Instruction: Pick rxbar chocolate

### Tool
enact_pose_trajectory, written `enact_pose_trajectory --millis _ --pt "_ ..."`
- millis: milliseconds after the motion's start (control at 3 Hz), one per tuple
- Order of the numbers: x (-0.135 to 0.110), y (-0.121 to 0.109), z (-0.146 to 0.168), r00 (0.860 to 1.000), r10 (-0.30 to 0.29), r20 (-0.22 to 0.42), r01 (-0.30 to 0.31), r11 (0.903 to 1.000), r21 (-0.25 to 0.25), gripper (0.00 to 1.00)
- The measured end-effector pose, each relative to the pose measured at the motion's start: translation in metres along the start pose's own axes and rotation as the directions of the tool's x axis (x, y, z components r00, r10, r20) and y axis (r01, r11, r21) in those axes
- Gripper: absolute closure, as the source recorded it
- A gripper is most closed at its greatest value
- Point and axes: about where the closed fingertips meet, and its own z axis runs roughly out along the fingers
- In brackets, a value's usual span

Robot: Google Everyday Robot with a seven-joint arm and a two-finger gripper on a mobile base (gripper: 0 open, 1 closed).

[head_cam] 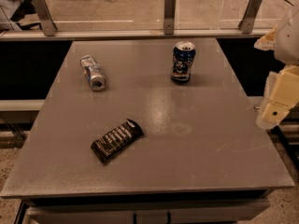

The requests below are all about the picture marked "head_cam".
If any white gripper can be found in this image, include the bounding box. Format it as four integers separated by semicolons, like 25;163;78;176
254;4;299;129

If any middle metal bracket post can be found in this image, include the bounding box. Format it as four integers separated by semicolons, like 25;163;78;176
164;0;176;35

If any dark clutter top left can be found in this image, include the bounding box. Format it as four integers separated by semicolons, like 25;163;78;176
0;0;41;32

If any metal bracket post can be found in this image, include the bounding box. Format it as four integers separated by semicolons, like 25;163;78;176
238;0;263;34
32;0;57;36
164;0;176;35

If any right metal bracket post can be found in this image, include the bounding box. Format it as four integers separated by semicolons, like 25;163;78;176
238;0;263;34

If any silver can lying down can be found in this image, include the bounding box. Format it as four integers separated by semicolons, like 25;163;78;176
80;55;107;91

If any left metal bracket post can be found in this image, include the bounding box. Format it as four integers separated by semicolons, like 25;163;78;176
32;0;57;36

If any upright blue soda can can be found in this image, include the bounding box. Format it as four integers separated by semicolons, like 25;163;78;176
170;41;196;83

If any grey table drawer unit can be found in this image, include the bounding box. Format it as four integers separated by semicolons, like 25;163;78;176
26;190;269;224

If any metal rail behind table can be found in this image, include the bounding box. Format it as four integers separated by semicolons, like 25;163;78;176
0;28;270;41

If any black rxbar chocolate wrapper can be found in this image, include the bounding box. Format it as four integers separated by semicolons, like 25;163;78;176
91;119;144;163

